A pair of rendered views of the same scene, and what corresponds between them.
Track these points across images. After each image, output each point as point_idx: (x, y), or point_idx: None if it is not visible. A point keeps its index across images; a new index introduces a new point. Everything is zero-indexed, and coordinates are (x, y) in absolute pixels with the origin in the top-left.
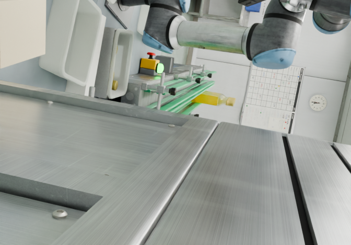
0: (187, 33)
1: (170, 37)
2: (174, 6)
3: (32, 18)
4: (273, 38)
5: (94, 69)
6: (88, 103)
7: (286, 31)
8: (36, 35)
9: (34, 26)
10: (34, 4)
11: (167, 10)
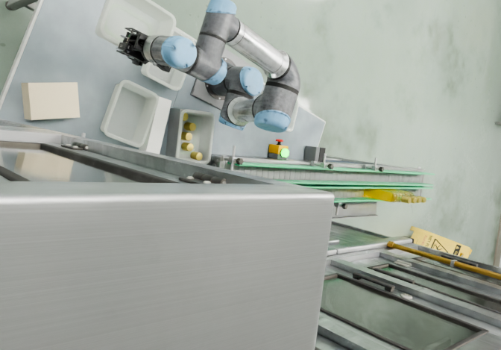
0: (235, 109)
1: (228, 114)
2: (238, 90)
3: (62, 93)
4: (261, 103)
5: (159, 137)
6: (10, 125)
7: (270, 95)
8: (68, 104)
9: (65, 99)
10: (64, 86)
11: (232, 94)
